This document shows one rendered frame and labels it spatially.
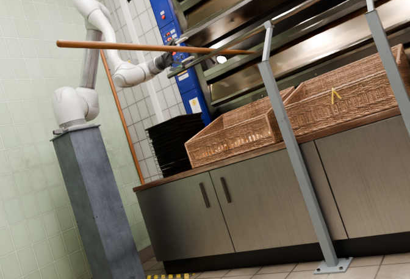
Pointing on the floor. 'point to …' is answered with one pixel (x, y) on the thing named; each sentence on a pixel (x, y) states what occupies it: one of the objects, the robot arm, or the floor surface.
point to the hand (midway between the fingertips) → (187, 48)
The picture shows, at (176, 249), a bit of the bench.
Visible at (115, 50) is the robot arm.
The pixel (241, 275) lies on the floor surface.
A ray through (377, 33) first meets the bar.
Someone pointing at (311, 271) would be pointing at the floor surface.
